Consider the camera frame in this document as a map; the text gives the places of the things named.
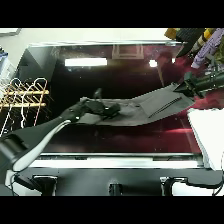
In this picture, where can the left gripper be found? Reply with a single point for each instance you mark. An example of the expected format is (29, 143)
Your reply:
(100, 107)

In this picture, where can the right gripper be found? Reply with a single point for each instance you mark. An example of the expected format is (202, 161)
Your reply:
(190, 86)

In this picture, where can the grey garment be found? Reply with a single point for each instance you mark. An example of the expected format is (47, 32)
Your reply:
(156, 106)

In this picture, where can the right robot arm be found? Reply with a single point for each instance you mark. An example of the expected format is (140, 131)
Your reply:
(210, 83)

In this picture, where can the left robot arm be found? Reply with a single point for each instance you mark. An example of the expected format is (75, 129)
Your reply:
(31, 138)

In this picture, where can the heap of clothes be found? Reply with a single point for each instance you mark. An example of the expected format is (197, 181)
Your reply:
(203, 41)

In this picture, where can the white garment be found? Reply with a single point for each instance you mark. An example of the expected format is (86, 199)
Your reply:
(208, 133)

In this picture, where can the silver frame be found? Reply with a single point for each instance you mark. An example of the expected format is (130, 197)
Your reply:
(110, 173)

